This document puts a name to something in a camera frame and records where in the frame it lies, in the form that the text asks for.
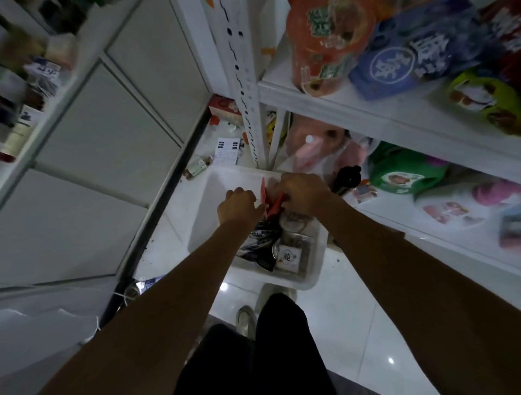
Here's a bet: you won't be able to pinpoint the person's left hand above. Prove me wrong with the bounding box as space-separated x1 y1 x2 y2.
217 187 266 231

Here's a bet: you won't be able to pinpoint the person's right hand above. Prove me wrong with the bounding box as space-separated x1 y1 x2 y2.
270 173 341 219

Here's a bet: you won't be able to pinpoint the red snack packet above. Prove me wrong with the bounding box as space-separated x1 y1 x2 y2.
260 177 288 221

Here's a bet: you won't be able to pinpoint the person's left forearm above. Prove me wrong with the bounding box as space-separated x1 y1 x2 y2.
39 222 255 395

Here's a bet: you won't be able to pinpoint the person's right forearm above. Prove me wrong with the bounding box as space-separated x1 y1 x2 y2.
315 199 521 395

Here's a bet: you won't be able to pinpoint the black snack packets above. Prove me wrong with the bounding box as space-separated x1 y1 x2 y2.
237 219 284 272

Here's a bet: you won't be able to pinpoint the white plastic bin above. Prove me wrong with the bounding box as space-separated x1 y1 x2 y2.
188 164 330 291

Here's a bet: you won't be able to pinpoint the pink plastic bag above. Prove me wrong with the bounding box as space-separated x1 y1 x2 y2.
281 116 369 173

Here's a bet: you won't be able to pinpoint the white paper with black marks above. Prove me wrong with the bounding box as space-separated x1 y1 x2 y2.
213 137 242 166

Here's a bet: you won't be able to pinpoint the black bottle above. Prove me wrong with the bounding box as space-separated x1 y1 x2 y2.
331 165 362 196

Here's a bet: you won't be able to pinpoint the clear packet with white label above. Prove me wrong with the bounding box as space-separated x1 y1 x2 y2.
272 211 315 282

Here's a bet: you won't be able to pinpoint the small pink print packet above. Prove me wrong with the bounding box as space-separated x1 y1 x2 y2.
352 181 378 204

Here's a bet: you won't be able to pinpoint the person's light shoe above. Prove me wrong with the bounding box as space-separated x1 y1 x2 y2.
236 305 258 339
257 284 298 312

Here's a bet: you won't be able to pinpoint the red and white box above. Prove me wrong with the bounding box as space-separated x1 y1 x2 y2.
208 95 243 128

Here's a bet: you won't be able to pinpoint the green snack bag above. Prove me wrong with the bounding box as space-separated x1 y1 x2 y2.
367 142 449 201

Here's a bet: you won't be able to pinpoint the white metal shelf unit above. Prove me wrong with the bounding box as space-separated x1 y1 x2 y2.
203 0 521 281

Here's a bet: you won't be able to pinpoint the orange snack bag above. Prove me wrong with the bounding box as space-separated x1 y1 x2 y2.
286 0 378 98

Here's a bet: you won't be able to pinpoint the person's black trousers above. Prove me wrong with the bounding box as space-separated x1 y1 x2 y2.
174 293 338 395

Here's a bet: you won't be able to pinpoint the white panel cabinet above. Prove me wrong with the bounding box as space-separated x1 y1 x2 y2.
0 0 214 290

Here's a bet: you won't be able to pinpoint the white bag with pink print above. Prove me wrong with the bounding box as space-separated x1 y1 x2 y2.
414 195 487 229

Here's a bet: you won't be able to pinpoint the blue snack bag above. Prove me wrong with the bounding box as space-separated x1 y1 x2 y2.
349 0 487 101

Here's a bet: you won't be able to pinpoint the pink round packet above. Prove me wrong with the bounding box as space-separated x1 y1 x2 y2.
471 178 521 207

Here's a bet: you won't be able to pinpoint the yellow-green snack bag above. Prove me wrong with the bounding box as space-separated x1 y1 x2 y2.
447 68 521 136

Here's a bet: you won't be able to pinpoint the white plastic bag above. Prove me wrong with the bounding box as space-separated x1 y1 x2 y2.
0 280 119 381

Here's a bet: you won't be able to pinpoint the row of blurred shelf goods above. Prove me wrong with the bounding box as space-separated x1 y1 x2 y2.
0 0 80 164

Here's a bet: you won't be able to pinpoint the red snack bag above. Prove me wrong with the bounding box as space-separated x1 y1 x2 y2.
478 0 521 84

